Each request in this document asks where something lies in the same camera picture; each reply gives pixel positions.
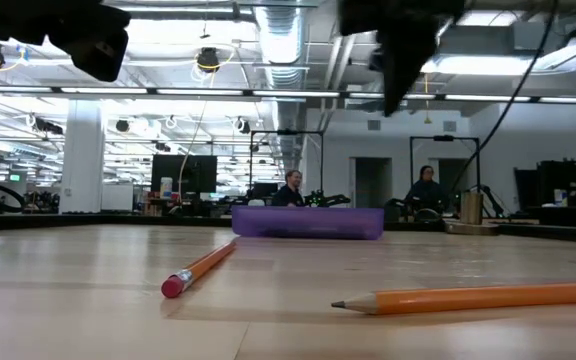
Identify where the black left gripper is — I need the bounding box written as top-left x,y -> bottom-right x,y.
17,0 -> 132,84

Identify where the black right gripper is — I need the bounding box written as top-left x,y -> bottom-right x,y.
337,0 -> 467,117

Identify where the orange pencil red eraser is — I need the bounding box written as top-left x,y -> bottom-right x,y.
160,240 -> 238,300

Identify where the purple plastic supply box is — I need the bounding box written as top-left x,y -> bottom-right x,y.
231,206 -> 386,241

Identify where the rectangular ceiling light panel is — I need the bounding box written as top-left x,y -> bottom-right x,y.
420,39 -> 576,76

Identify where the white building column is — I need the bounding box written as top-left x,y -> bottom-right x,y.
59,98 -> 107,215

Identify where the person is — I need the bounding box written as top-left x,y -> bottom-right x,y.
271,169 -> 306,208
404,164 -> 450,215

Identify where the white cabinet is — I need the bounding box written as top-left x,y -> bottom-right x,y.
100,183 -> 135,212

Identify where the black computer monitor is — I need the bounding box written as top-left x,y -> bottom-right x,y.
151,154 -> 218,197

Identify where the black equipment cabinet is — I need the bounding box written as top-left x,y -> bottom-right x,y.
513,158 -> 576,229

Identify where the yellow hanging cord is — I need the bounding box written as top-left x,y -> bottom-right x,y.
421,72 -> 432,125

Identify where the black gantry frame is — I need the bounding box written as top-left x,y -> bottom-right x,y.
248,128 -> 325,207
408,134 -> 482,201

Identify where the long ceiling light rail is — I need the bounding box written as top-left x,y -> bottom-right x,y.
0,85 -> 576,105

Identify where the black cable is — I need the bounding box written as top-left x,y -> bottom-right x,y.
450,0 -> 560,194

